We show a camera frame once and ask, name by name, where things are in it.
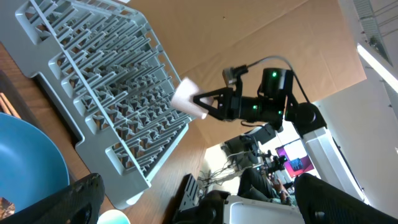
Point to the dark blue plate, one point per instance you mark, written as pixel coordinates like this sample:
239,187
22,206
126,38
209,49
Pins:
32,167

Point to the brown serving tray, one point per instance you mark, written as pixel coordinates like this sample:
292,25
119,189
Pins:
13,104

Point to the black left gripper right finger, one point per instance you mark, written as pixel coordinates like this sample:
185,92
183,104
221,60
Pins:
320,202

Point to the light blue cup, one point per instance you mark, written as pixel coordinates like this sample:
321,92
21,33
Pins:
113,217

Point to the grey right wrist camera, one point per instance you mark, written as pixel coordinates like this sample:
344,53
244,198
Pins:
231,74

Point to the pink cup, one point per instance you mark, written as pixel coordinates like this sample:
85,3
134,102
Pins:
182,99

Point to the brown food scrap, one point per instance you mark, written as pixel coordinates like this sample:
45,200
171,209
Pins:
7,208

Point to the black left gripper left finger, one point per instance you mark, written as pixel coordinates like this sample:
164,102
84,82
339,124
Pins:
80,202

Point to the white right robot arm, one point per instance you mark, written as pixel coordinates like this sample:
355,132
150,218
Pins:
320,145

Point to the grey dishwasher rack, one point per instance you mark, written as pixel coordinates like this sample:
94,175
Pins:
108,74

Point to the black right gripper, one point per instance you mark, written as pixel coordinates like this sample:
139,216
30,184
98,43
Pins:
268,106

